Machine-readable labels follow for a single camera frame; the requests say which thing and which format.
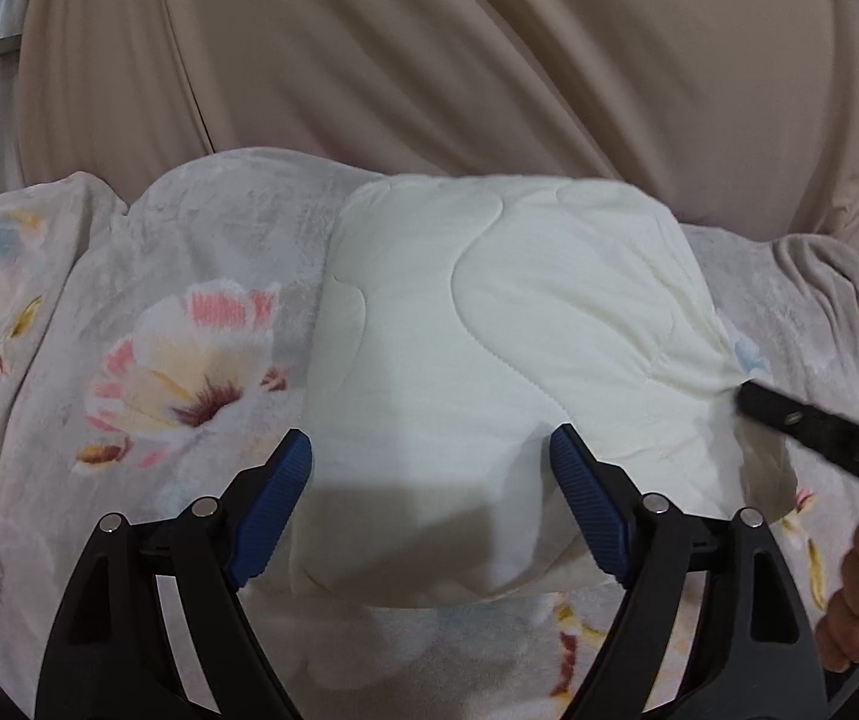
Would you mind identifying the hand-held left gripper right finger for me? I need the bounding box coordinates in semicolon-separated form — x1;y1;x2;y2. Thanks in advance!
549;424;828;720

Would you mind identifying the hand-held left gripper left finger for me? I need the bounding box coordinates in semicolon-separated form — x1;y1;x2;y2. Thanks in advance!
35;429;315;720

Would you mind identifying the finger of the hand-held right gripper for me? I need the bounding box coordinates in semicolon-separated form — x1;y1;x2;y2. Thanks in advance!
731;380;859;500

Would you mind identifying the person's right hand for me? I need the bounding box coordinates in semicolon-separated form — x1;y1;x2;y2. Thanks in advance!
815;514;859;676

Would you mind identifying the grey floral fleece blanket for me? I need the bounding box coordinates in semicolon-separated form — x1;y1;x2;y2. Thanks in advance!
0;146;859;720

